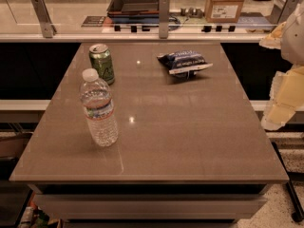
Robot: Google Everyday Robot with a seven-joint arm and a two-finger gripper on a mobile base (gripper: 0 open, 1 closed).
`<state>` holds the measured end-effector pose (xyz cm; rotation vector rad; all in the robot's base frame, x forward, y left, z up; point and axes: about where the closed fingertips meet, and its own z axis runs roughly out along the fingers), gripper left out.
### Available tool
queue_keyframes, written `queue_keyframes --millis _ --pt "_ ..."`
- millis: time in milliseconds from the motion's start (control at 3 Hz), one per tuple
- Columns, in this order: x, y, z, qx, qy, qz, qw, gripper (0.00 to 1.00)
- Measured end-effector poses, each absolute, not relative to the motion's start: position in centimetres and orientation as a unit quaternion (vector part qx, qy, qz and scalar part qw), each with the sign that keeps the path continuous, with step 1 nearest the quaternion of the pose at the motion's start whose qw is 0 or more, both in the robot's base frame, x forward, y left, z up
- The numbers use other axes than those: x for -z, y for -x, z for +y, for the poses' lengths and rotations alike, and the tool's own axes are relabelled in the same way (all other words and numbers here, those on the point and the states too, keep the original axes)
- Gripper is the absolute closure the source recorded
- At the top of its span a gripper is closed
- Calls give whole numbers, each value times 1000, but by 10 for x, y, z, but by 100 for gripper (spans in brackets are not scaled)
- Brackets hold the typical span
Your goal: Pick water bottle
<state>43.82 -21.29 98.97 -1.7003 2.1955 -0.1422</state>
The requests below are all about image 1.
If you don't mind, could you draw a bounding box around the left metal railing post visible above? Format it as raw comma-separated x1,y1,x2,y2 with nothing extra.
30,0,57,38

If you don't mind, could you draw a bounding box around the black floor rail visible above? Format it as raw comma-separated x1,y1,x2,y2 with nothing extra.
272,142,304,222

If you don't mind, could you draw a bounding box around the clear plastic water bottle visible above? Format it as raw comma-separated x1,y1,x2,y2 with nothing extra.
79,68,118,147

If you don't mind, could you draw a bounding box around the blue chip bag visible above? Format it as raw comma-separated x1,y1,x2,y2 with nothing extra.
157,50,213,79

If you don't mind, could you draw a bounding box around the green soda can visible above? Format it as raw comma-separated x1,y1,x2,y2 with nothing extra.
89,44,115,85

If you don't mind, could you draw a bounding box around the metal railing post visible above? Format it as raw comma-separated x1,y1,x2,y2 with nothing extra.
30,0,57,38
159,0,170,39
269,0,299,24

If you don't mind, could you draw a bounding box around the dark sign plate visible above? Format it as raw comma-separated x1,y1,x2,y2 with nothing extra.
82,16,106,27

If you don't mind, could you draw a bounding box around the orange open tray box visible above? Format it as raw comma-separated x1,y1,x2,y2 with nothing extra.
107,0,160,16

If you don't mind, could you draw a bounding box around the middle metal railing post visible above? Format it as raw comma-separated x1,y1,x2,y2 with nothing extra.
159,0,170,39

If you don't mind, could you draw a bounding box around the brown cardboard box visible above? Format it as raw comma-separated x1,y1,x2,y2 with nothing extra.
204,0,244,23

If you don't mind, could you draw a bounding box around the right metal railing post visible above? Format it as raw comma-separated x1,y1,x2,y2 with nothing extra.
269,0,299,24

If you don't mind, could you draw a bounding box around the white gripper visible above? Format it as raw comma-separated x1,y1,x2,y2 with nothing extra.
259,2,304,131

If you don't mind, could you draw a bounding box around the grey table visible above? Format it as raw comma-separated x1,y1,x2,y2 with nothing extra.
11,42,288,227

